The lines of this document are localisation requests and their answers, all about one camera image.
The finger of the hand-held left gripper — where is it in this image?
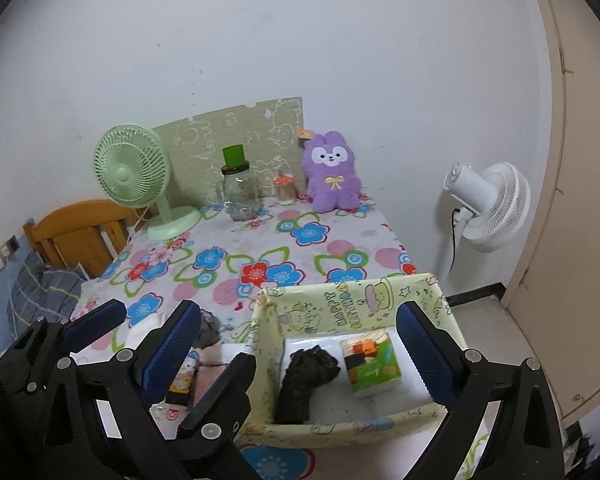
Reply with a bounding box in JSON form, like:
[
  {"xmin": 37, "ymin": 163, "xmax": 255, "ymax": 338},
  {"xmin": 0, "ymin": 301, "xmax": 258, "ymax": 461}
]
[
  {"xmin": 0, "ymin": 299, "xmax": 127, "ymax": 411},
  {"xmin": 176, "ymin": 351, "xmax": 257, "ymax": 446}
]

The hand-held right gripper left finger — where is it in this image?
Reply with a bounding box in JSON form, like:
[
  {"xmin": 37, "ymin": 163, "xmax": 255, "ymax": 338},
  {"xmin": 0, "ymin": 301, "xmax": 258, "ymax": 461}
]
[{"xmin": 45, "ymin": 300, "xmax": 202, "ymax": 480}]

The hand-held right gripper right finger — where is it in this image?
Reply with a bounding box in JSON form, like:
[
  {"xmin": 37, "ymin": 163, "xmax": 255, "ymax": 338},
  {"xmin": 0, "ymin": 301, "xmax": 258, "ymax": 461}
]
[{"xmin": 396, "ymin": 300, "xmax": 566, "ymax": 480}]

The grey sock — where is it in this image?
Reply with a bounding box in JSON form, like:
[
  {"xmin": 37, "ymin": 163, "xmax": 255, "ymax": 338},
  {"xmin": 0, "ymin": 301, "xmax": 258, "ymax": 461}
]
[{"xmin": 197, "ymin": 310, "xmax": 221, "ymax": 348}]

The green orange tissue pack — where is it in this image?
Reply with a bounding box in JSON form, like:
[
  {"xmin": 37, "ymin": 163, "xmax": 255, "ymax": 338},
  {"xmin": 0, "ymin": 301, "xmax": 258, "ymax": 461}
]
[{"xmin": 340, "ymin": 334, "xmax": 406, "ymax": 398}]

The black cloth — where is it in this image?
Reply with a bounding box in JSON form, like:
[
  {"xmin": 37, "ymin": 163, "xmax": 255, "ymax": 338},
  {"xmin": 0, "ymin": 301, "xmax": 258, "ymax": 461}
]
[{"xmin": 274, "ymin": 345, "xmax": 342, "ymax": 423}]

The yellow cartoon printed box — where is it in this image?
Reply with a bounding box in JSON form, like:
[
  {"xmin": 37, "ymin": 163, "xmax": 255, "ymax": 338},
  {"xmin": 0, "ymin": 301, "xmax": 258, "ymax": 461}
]
[{"xmin": 235, "ymin": 272, "xmax": 471, "ymax": 448}]

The small cartoon packet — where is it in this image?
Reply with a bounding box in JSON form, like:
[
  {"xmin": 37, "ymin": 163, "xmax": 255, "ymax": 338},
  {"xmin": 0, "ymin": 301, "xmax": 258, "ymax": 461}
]
[{"xmin": 165, "ymin": 352, "xmax": 201, "ymax": 406}]

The white folded paper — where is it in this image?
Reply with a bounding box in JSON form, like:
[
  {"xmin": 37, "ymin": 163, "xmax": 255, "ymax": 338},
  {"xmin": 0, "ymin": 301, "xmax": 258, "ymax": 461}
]
[{"xmin": 220, "ymin": 342, "xmax": 253, "ymax": 361}]

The grey plaid blanket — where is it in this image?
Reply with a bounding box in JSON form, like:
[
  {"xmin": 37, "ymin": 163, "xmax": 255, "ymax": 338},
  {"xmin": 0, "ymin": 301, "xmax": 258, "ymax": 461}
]
[{"xmin": 7, "ymin": 252, "xmax": 88, "ymax": 326}]

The wooden chair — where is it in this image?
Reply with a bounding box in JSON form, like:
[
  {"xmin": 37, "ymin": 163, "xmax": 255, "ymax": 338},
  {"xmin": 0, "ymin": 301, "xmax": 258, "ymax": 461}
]
[{"xmin": 22, "ymin": 200, "xmax": 153, "ymax": 278}]

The white flat liner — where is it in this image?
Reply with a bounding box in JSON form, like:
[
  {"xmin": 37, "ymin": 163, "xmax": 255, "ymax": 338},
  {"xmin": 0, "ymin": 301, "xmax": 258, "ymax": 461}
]
[{"xmin": 282, "ymin": 332, "xmax": 431, "ymax": 418}]

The floral tablecloth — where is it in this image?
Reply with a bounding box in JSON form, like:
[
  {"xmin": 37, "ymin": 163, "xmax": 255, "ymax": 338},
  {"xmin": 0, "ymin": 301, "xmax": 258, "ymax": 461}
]
[{"xmin": 70, "ymin": 187, "xmax": 491, "ymax": 480}]

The green desk fan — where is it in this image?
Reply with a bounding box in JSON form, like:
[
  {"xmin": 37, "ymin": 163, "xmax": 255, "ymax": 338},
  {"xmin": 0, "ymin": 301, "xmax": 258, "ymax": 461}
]
[{"xmin": 93, "ymin": 121, "xmax": 202, "ymax": 242}]

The glass jar with green lid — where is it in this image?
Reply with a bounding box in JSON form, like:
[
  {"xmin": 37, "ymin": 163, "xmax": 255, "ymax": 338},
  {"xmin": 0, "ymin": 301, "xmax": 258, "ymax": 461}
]
[{"xmin": 214, "ymin": 144, "xmax": 263, "ymax": 222}]

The white standing fan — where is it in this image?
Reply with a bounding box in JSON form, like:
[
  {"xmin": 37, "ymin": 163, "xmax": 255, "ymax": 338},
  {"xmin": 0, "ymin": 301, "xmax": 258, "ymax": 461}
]
[{"xmin": 437, "ymin": 161, "xmax": 532, "ymax": 281}]

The dark pink clutter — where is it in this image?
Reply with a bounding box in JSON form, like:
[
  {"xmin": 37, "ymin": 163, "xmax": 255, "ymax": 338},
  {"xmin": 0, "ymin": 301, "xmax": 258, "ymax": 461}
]
[{"xmin": 562, "ymin": 420, "xmax": 600, "ymax": 480}]

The small jar with orange lid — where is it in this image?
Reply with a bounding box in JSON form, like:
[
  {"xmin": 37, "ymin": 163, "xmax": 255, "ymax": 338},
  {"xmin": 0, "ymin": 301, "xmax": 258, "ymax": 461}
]
[{"xmin": 272, "ymin": 172, "xmax": 297, "ymax": 205}]

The purple plush toy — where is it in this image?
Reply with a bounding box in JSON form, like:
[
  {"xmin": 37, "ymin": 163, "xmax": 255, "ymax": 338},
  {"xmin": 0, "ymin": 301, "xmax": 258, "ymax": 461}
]
[{"xmin": 295, "ymin": 127, "xmax": 363, "ymax": 213}]

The beige door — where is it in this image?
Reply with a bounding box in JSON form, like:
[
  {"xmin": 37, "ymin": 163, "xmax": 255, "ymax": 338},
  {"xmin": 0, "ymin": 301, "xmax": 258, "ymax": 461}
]
[{"xmin": 500, "ymin": 0, "xmax": 600, "ymax": 423}]

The green cartoon printed board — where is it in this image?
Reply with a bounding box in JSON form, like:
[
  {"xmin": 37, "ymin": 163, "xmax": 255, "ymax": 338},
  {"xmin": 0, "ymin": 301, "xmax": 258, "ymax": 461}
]
[{"xmin": 152, "ymin": 96, "xmax": 306, "ymax": 208}]

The black fan cable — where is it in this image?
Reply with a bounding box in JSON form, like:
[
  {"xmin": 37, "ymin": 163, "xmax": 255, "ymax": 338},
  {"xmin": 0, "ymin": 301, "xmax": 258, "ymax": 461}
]
[{"xmin": 447, "ymin": 207, "xmax": 463, "ymax": 273}]

